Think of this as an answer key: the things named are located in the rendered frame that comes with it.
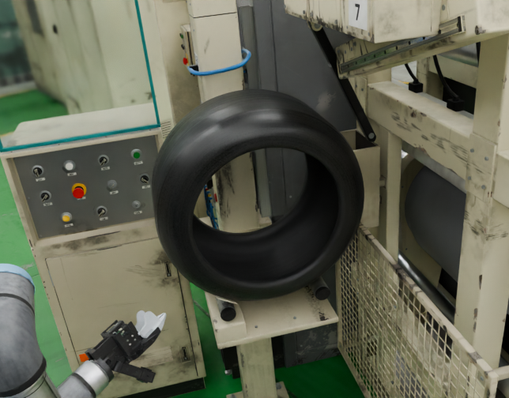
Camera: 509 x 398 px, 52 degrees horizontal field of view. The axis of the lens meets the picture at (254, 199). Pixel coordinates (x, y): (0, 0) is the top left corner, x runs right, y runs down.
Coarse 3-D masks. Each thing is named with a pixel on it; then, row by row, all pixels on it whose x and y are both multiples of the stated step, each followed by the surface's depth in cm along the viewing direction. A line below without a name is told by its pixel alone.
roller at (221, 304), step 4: (220, 300) 149; (220, 304) 148; (224, 304) 147; (228, 304) 146; (232, 304) 148; (220, 308) 147; (224, 308) 145; (228, 308) 145; (232, 308) 146; (220, 312) 146; (224, 312) 145; (228, 312) 145; (232, 312) 145; (224, 316) 145; (228, 316) 146; (232, 316) 146; (224, 320) 146; (228, 320) 146
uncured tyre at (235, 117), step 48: (240, 96) 136; (288, 96) 143; (192, 144) 126; (240, 144) 124; (288, 144) 127; (336, 144) 132; (192, 192) 127; (336, 192) 160; (192, 240) 132; (240, 240) 168; (288, 240) 169; (336, 240) 142; (240, 288) 142; (288, 288) 146
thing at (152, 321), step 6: (150, 312) 127; (150, 318) 127; (156, 318) 128; (162, 318) 130; (150, 324) 127; (156, 324) 128; (162, 324) 128; (144, 330) 125; (150, 330) 127; (144, 336) 125
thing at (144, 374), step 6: (120, 366) 120; (126, 366) 121; (132, 366) 122; (120, 372) 120; (126, 372) 121; (132, 372) 122; (138, 372) 123; (144, 372) 124; (150, 372) 125; (138, 378) 123; (144, 378) 124; (150, 378) 125
